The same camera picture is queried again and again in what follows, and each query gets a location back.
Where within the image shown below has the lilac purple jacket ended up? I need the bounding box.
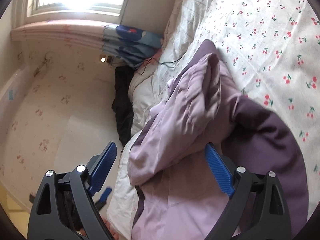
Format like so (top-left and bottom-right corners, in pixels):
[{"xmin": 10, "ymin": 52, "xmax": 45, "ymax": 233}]
[{"xmin": 127, "ymin": 40, "xmax": 309, "ymax": 239}]

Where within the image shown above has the black clothing pile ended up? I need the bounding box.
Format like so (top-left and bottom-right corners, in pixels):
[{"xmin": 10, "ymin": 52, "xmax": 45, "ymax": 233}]
[{"xmin": 112, "ymin": 66, "xmax": 135, "ymax": 147}]

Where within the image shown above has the person's hand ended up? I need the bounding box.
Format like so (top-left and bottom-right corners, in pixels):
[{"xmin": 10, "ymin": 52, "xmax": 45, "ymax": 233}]
[{"xmin": 80, "ymin": 218, "xmax": 120, "ymax": 240}]

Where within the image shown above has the blue cartoon curtain left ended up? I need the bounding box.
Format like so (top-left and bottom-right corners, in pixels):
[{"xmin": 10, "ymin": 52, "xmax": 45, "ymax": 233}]
[{"xmin": 102, "ymin": 24, "xmax": 163, "ymax": 69}]

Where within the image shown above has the cherry print bed quilt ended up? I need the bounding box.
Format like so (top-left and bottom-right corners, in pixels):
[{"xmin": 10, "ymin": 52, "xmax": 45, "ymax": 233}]
[{"xmin": 107, "ymin": 0, "xmax": 319, "ymax": 239}]

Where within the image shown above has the black charging cable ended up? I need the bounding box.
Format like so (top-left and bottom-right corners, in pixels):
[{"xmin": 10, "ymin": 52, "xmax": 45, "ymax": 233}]
[{"xmin": 135, "ymin": 52, "xmax": 186, "ymax": 75}]

